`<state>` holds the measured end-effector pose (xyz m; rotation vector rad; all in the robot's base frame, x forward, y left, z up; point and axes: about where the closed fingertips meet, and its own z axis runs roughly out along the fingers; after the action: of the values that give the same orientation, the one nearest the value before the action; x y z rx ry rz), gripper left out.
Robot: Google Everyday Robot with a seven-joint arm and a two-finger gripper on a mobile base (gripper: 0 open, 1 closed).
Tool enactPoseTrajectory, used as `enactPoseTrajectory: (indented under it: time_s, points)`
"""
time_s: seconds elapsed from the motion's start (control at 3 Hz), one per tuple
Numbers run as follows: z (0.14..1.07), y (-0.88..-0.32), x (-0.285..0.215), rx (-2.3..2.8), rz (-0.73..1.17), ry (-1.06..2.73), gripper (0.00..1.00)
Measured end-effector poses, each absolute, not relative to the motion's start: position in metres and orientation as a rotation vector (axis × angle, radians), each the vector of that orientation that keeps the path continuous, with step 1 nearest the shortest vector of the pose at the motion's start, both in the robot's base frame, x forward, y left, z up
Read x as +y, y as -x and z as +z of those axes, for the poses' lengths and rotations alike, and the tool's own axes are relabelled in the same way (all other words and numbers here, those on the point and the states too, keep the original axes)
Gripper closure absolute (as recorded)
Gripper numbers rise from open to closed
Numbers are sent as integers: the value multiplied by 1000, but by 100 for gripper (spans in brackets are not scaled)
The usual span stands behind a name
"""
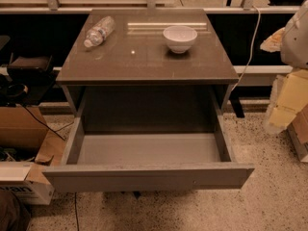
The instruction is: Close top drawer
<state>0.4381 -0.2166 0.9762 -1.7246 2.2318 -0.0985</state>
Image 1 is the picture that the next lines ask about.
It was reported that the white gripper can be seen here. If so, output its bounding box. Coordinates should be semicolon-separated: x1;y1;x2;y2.
263;69;308;134

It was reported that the grey top drawer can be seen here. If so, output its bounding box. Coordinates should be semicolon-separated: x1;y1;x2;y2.
42;93;256;194

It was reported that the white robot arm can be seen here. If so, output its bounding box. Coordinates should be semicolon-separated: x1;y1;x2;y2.
260;1;308;134

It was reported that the grey cabinet with glossy top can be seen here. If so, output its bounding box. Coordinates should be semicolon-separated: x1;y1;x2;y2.
57;9;238;110

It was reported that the cardboard box right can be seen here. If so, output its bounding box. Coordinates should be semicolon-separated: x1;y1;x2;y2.
288;105;308;163

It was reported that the white ceramic bowl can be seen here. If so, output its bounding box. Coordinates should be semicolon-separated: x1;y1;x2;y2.
163;25;197;54

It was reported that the clear plastic water bottle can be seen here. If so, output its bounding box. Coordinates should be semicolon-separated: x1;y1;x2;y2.
84;16;116;48

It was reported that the open cardboard box left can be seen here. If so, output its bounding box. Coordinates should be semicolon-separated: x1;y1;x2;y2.
0;107;65;166

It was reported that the white printed cardboard box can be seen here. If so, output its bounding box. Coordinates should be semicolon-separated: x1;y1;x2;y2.
0;162;54;205

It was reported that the dark brown bag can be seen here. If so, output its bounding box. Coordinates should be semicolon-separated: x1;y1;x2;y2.
0;191;31;231

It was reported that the white hanging cable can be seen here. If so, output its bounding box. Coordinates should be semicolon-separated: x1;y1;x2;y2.
230;5;262;92

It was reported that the black cable on floor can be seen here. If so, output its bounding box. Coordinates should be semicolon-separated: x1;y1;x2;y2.
20;104;75;141

